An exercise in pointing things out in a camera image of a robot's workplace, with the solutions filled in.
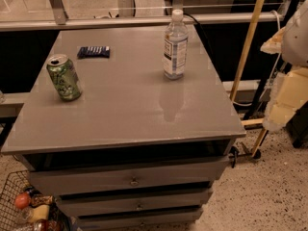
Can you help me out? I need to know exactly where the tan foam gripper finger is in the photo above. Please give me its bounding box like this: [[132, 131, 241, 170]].
[[263, 66, 308, 131], [260, 28, 285, 54]]

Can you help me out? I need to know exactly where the clear plastic water bottle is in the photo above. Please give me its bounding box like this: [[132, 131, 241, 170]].
[[163, 9, 189, 80]]

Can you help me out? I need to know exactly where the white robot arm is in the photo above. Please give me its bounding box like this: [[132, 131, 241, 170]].
[[261, 0, 308, 131]]

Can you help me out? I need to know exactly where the grey drawer cabinet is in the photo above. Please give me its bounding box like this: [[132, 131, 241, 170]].
[[3, 27, 244, 231]]

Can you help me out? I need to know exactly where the dark blue snack packet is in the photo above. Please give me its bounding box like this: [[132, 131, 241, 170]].
[[77, 46, 110, 59]]

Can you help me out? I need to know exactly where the green soda can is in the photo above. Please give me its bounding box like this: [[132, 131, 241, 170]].
[[46, 54, 82, 101]]

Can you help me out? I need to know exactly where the yellow item in basket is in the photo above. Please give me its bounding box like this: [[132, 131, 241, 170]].
[[28, 205, 50, 222]]

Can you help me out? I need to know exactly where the red round fruit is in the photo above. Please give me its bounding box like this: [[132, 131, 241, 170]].
[[14, 192, 31, 210]]

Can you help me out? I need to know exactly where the wooden frame stand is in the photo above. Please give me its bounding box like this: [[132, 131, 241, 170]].
[[229, 0, 273, 159]]

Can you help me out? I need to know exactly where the metal railing frame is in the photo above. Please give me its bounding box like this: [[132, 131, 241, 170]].
[[0, 0, 290, 32]]

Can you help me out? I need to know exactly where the black wire basket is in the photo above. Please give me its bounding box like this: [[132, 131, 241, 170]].
[[0, 170, 70, 231]]

